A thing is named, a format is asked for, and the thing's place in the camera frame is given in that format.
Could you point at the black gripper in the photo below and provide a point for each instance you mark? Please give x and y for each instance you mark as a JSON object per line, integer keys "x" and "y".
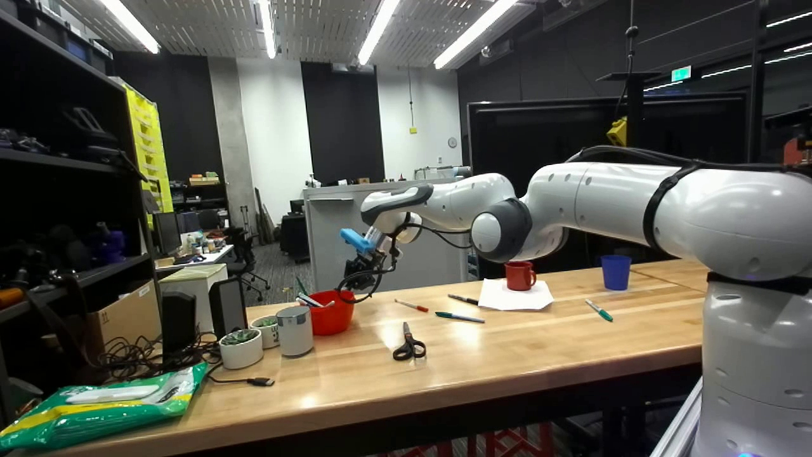
{"x": 363, "y": 270}

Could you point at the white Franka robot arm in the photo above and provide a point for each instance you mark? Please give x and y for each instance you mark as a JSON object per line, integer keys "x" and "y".
{"x": 609, "y": 212}

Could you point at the orange plastic bowl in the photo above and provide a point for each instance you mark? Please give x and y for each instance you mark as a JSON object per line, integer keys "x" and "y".
{"x": 330, "y": 315}

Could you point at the fat white marker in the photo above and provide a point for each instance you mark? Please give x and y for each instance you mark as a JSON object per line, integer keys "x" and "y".
{"x": 310, "y": 301}

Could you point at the long green marker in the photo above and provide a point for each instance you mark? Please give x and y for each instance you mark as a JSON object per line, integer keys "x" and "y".
{"x": 461, "y": 315}

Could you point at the black marker on table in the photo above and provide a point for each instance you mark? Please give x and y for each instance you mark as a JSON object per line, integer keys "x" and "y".
{"x": 463, "y": 298}

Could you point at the short green marker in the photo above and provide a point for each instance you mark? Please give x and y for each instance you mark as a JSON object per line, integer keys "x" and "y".
{"x": 599, "y": 310}

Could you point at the clear pen red cap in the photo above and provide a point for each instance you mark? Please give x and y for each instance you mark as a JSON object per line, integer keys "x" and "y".
{"x": 412, "y": 303}

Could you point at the grey cylindrical can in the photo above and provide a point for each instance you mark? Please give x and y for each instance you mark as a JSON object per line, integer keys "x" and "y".
{"x": 294, "y": 331}

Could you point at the black scissors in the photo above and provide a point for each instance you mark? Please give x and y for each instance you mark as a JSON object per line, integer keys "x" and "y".
{"x": 412, "y": 345}

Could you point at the small white succulent pot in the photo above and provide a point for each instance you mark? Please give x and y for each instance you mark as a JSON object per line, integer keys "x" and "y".
{"x": 268, "y": 331}

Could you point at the black office chair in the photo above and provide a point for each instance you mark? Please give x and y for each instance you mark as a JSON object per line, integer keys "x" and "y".
{"x": 241, "y": 249}

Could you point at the black speaker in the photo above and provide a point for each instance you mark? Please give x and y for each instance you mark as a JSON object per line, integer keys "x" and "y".
{"x": 179, "y": 326}
{"x": 228, "y": 306}

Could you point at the large white succulent pot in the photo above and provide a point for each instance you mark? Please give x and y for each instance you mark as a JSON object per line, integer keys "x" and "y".
{"x": 241, "y": 349}

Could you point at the white paper sheet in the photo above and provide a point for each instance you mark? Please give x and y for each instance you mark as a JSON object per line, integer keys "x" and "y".
{"x": 515, "y": 298}

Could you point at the white box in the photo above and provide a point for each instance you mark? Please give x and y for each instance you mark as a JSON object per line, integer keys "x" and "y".
{"x": 194, "y": 282}

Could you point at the red mug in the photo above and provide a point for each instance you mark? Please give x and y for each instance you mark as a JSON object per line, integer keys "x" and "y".
{"x": 518, "y": 274}

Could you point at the brown cardboard box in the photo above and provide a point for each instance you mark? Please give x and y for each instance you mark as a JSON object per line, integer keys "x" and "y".
{"x": 127, "y": 319}

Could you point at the yellow banner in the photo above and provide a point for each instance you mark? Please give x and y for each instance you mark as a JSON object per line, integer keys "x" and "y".
{"x": 151, "y": 147}

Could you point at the purple object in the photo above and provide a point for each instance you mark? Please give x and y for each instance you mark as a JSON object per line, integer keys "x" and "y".
{"x": 110, "y": 241}

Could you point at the ceiling light strip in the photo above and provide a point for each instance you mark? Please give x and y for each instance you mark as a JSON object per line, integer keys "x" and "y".
{"x": 268, "y": 27}
{"x": 473, "y": 37}
{"x": 378, "y": 30}
{"x": 131, "y": 24}

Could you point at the blue cup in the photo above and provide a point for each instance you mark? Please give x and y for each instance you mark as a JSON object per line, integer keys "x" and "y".
{"x": 614, "y": 272}

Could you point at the green wipes package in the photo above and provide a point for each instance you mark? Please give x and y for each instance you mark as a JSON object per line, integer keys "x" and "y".
{"x": 103, "y": 405}

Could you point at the yellow hanging object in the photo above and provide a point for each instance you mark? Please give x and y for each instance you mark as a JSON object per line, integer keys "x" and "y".
{"x": 619, "y": 132}

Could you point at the black storage shelf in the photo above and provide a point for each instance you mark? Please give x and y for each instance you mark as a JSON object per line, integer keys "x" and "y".
{"x": 52, "y": 193}

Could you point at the black stand pole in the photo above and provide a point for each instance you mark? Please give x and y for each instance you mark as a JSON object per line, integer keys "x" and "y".
{"x": 632, "y": 103}

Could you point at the green exit sign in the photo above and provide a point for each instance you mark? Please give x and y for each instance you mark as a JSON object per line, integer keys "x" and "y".
{"x": 681, "y": 75}

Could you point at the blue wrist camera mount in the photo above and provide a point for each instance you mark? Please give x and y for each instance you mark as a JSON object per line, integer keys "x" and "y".
{"x": 359, "y": 240}

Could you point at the black cabinet enclosure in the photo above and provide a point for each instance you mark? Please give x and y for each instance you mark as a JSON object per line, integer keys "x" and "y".
{"x": 560, "y": 127}

